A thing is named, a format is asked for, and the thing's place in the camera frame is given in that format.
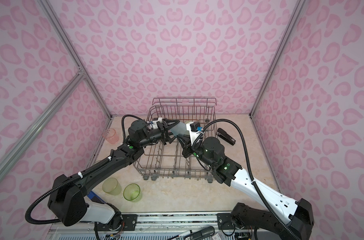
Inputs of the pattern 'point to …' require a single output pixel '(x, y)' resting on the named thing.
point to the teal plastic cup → (180, 129)
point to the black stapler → (226, 137)
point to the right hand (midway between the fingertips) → (177, 136)
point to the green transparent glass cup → (132, 192)
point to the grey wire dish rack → (167, 161)
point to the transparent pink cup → (109, 134)
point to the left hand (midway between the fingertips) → (180, 124)
